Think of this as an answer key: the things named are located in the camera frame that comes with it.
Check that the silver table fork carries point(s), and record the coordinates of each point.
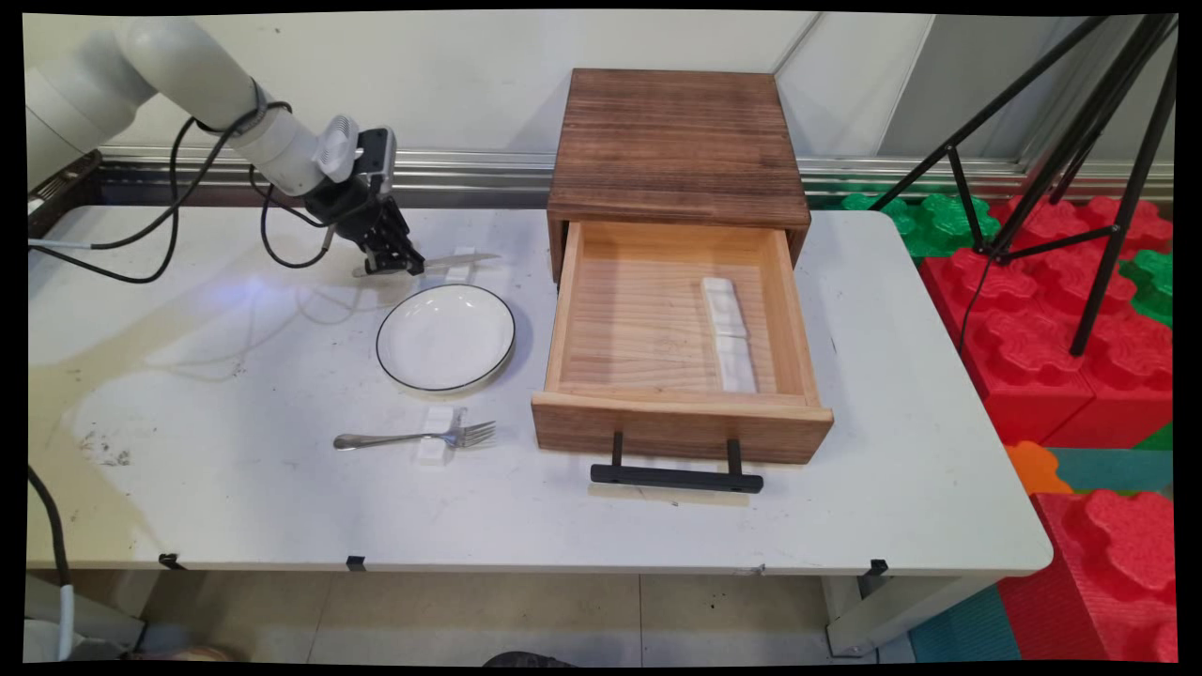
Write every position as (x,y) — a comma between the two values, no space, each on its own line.
(394,438)

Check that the black metal base rail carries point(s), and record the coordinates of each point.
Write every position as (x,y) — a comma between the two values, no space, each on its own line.
(66,192)

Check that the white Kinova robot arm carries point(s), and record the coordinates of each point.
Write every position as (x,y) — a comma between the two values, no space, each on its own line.
(178,66)

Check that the orange foam tile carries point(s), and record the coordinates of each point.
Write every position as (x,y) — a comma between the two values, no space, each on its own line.
(1033,469)

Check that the light wooden drawer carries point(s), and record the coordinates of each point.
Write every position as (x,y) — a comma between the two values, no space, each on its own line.
(648,329)

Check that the teal foam mat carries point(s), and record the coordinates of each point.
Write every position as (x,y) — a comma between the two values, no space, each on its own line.
(1117,469)
(967,629)

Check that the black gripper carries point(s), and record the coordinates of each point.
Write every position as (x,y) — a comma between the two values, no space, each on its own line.
(352,208)

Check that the silver table knife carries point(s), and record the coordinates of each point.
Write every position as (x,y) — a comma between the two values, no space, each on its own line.
(465,260)

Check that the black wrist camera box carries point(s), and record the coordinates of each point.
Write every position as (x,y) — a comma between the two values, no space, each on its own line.
(377,155)

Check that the white table leg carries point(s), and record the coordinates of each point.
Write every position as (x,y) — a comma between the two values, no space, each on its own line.
(892,615)

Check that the black tripod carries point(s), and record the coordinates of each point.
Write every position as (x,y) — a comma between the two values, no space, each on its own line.
(1122,188)

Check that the white ribbed camera mount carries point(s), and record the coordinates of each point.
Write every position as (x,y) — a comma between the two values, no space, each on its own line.
(338,148)

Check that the small green foam block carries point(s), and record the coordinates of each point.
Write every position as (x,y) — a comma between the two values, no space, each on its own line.
(1153,282)

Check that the large red foam block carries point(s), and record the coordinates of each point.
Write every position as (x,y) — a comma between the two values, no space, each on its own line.
(1033,329)

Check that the dark brown wooden cabinet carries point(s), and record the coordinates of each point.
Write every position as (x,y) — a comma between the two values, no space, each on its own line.
(676,141)

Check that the silver metal wall rail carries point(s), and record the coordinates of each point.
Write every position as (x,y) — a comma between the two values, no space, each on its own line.
(470,169)

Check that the white rest inside drawer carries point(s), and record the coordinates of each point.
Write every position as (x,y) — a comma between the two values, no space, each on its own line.
(723,305)
(737,366)

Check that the white plate with black rim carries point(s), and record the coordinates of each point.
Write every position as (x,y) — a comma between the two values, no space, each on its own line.
(445,338)

